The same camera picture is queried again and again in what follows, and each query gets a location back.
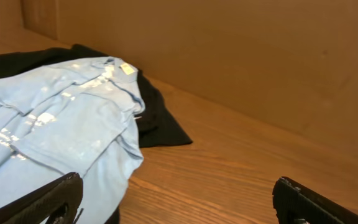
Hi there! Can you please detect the light blue printed t-shirt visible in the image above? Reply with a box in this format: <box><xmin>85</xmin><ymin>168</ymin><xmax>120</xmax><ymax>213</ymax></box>
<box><xmin>0</xmin><ymin>56</ymin><xmax>145</xmax><ymax>224</ymax></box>

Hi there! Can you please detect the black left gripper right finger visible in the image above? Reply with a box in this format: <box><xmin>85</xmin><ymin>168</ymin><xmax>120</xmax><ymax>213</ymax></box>
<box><xmin>272</xmin><ymin>177</ymin><xmax>358</xmax><ymax>224</ymax></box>

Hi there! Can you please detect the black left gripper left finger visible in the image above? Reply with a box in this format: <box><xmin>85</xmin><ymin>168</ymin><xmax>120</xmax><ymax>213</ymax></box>
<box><xmin>0</xmin><ymin>172</ymin><xmax>83</xmax><ymax>224</ymax></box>

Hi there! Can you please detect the black t-shirt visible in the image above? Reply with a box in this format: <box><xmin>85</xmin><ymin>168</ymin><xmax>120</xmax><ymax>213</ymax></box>
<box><xmin>0</xmin><ymin>44</ymin><xmax>193</xmax><ymax>224</ymax></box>

